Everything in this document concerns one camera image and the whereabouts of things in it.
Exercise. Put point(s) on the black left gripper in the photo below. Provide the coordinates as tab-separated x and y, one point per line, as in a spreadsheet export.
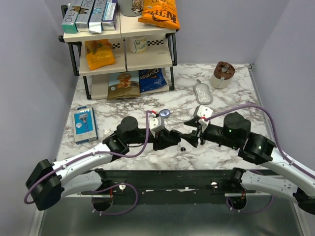
163	140

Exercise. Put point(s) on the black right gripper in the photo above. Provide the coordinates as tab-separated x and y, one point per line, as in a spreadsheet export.
191	138

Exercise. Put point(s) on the lavender earbud charging case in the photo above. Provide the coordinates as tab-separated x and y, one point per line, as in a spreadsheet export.
165	113

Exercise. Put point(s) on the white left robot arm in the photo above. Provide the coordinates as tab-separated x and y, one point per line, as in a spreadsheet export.
51	181

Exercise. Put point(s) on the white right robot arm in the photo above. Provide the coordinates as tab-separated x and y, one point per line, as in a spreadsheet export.
294	184

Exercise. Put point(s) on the blue doritos bag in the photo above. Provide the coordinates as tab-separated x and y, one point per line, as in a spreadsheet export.
151	79

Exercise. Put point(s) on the tan chips bag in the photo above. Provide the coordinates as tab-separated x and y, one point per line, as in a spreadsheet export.
123	85

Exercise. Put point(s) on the brown paper cup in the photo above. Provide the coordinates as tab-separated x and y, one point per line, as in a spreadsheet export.
222	75

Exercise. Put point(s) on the blue razor package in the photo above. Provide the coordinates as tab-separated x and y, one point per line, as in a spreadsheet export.
84	125

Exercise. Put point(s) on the beige tiered shelf rack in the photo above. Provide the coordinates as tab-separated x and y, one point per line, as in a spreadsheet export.
160	53

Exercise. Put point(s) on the white printed mug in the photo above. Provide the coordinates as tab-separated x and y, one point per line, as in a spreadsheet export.
137	44

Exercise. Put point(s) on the orange snack bag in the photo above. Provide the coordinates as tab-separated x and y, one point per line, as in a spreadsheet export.
99	53

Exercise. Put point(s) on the orange kettle chips bag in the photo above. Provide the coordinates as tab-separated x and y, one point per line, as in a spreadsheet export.
161	13

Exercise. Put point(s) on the purple blue toothpaste box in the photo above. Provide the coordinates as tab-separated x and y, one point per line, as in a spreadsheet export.
109	18

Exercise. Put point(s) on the grey cartoon mug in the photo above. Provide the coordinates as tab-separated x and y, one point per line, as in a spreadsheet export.
131	8

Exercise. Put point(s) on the silver blue toothpaste box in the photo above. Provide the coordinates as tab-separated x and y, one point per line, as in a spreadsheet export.
95	25

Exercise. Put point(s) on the teal toothpaste box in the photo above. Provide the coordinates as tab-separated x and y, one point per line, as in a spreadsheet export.
68	24

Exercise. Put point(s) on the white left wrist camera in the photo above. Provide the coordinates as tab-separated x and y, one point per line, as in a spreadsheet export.
156	124

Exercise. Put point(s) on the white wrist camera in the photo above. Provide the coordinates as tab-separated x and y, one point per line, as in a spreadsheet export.
202	111
156	124

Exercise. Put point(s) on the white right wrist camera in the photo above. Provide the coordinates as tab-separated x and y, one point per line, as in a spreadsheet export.
202	111

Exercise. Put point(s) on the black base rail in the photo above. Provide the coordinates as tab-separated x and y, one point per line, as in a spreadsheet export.
151	187

